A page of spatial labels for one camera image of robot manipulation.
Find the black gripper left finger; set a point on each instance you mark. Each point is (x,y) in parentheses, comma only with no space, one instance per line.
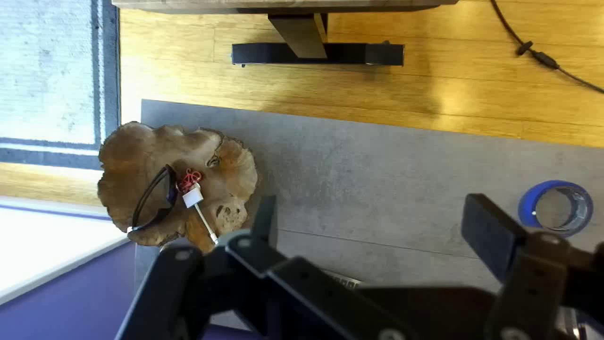
(294,285)

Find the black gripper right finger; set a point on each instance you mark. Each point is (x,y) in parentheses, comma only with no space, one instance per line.
(496,236)

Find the blue masking tape roll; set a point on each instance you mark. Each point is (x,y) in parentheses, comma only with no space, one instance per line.
(528,200)

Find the red and white small connector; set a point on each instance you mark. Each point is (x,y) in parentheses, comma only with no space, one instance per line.
(189,187)

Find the black stand with flat base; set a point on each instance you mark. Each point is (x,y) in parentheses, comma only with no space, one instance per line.
(313,53)

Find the grey rug with dark border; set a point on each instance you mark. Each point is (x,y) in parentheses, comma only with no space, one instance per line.
(43,68)

